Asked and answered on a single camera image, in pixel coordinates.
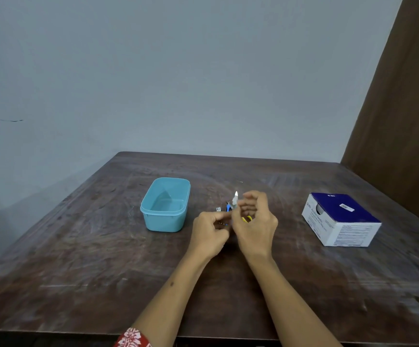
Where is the person's left forearm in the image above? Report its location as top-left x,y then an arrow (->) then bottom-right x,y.
132,249 -> 212,347

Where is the person's left hand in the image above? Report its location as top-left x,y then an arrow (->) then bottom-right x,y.
188,210 -> 233,261

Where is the light blue plastic container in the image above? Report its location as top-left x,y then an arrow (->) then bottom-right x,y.
140,177 -> 191,233

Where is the brown wooden door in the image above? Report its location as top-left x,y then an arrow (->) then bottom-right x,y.
340,0 -> 419,232

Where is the person's right hand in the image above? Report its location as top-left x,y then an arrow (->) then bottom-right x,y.
230,191 -> 279,262

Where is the person's right forearm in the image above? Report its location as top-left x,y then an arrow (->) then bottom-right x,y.
245,256 -> 343,347

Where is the red floral sleeve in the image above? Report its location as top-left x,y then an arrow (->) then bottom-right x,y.
113,327 -> 153,347

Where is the blue and white cardboard box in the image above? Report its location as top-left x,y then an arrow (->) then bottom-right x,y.
301,193 -> 382,247

